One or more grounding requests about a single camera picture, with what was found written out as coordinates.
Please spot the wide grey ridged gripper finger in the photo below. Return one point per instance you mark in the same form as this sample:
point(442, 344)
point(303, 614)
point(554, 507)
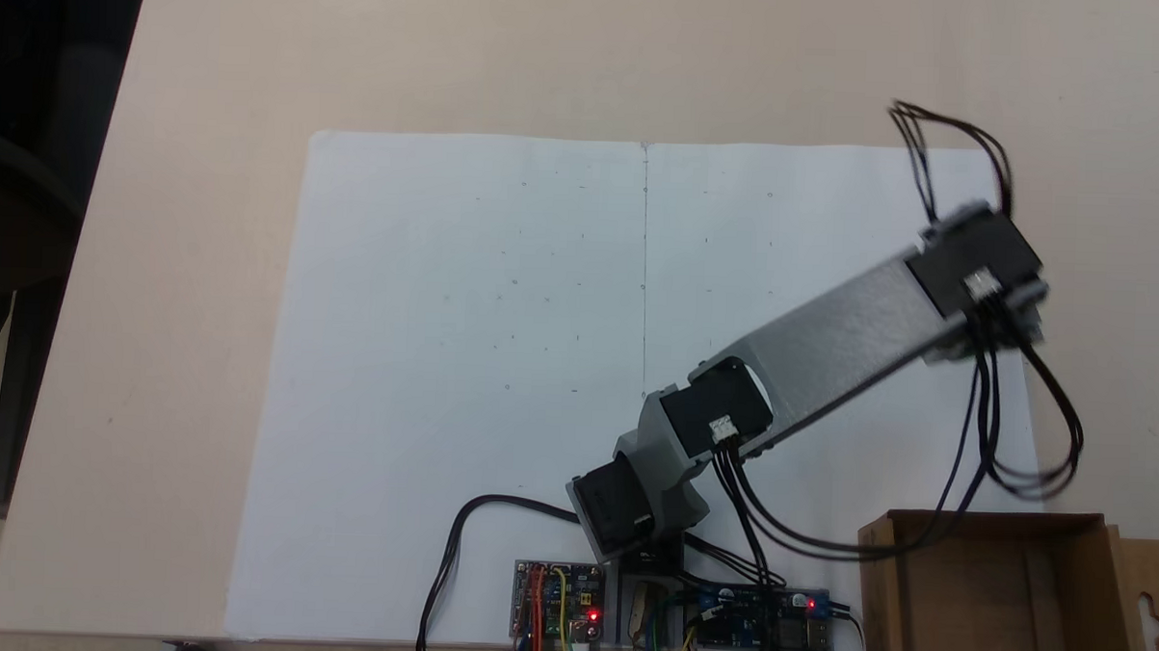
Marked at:
point(1031, 312)

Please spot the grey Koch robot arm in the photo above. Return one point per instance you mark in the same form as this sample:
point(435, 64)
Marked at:
point(849, 335)

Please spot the brown cardboard box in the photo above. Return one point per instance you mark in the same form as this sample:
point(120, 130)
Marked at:
point(974, 609)

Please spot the blue circuit board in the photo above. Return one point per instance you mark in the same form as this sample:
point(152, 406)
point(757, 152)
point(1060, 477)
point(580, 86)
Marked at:
point(800, 622)

